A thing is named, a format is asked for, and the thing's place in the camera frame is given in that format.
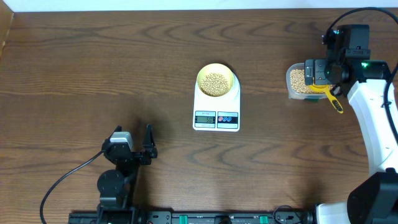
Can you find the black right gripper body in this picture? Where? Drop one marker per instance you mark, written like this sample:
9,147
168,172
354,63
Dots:
322,71

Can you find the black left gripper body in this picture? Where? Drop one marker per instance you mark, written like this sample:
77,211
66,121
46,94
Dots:
143,160

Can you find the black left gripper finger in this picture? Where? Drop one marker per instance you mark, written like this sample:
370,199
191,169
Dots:
107,143
149,143

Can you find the yellow measuring scoop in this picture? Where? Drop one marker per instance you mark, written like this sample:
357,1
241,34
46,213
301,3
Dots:
333,100

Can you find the yellow bowl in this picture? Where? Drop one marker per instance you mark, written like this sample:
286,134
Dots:
215,68

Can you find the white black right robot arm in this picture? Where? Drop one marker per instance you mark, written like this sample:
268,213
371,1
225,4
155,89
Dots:
371,95

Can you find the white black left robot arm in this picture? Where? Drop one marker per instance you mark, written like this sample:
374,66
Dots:
116,186

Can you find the white digital kitchen scale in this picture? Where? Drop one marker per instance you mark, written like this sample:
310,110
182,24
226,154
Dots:
217,113

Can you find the green tape label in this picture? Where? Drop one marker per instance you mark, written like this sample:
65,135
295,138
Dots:
312,99

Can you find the soybeans pile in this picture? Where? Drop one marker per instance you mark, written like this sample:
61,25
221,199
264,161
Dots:
297,80

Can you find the clear plastic container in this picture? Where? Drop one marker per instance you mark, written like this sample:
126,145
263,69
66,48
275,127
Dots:
293,94

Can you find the brown cardboard panel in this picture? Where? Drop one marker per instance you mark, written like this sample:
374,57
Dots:
6,18

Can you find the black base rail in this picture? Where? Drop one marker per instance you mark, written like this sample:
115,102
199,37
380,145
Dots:
284,217

